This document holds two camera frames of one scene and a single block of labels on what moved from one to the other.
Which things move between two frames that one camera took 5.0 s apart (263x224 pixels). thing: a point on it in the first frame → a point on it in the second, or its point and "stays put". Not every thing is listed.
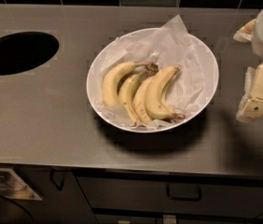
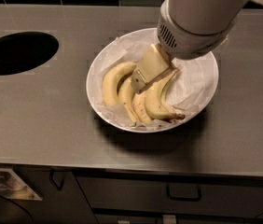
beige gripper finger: [262, 88] → [154, 65]
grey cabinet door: [62, 198] stays put
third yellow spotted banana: [139, 102] stays put
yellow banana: [155, 93] stays put
